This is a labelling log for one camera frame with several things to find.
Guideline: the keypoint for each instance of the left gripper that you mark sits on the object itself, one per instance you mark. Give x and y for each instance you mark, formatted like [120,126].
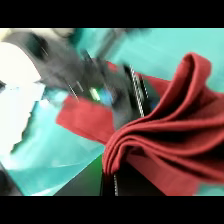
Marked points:
[121,96]

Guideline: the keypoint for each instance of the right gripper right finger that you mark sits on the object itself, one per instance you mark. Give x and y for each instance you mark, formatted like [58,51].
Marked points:
[136,183]

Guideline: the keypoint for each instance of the white garment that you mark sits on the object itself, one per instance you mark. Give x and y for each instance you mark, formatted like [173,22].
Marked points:
[16,100]

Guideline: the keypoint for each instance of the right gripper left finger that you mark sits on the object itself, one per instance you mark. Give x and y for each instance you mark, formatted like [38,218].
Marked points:
[108,183]

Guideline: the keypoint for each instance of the red T-shirt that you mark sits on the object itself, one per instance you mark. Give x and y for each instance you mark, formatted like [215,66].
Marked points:
[186,133]

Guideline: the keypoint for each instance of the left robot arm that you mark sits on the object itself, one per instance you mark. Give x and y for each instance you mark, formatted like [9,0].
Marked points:
[50,63]

